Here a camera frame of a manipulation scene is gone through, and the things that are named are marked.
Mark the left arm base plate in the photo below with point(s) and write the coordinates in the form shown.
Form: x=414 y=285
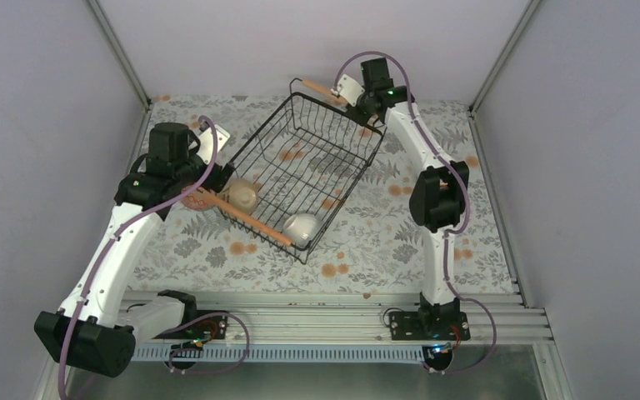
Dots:
x=207 y=325

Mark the beige bowl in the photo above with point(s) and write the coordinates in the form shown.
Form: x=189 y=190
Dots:
x=242 y=194

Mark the black wire dish rack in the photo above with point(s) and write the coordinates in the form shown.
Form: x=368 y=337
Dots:
x=308 y=157

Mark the white bowl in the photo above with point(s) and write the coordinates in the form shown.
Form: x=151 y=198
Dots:
x=301 y=228

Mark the aluminium frame post right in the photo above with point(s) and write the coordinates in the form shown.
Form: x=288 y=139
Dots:
x=513 y=39

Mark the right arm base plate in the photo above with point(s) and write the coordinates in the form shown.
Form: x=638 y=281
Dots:
x=412 y=326

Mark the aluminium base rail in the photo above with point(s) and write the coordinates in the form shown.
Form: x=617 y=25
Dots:
x=338 y=346

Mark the aluminium frame post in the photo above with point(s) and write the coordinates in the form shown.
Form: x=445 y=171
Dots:
x=114 y=43
x=513 y=39

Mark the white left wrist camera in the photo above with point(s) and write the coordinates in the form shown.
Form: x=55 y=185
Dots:
x=209 y=142

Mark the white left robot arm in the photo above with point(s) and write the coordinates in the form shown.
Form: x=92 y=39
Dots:
x=89 y=331

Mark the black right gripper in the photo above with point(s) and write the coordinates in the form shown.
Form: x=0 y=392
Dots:
x=359 y=117

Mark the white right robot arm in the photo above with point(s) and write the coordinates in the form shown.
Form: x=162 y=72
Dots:
x=439 y=202

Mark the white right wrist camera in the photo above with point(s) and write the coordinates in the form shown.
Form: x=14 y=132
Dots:
x=348 y=89

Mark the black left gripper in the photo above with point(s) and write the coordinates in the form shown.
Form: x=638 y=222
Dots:
x=217 y=184

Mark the floral patterned table mat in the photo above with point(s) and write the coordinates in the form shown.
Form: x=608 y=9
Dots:
x=372 y=245

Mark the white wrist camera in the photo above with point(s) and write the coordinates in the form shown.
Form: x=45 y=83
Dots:
x=209 y=142
x=348 y=89

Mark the aluminium frame post left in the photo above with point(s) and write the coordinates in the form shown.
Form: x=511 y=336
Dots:
x=114 y=43

